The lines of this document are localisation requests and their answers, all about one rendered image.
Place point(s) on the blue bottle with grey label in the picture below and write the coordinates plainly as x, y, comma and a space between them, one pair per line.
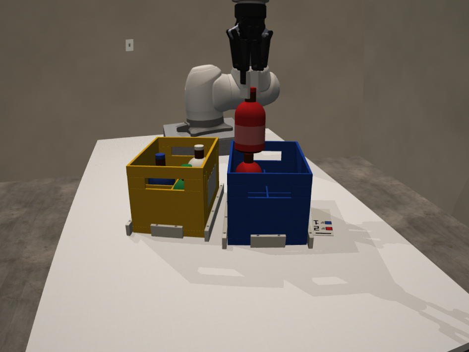
160, 161

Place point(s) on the brown crate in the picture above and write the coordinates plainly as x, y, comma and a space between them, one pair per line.
163, 205

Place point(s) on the dark blue crate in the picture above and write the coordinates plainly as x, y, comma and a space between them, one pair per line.
274, 202

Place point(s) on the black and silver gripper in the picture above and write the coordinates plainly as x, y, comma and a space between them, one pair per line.
249, 39

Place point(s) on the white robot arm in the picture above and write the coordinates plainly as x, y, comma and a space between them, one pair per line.
209, 93

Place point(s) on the beige paper pick list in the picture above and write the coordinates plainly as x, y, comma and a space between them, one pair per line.
321, 221

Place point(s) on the cream white bottle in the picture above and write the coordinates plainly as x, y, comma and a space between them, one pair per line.
199, 156

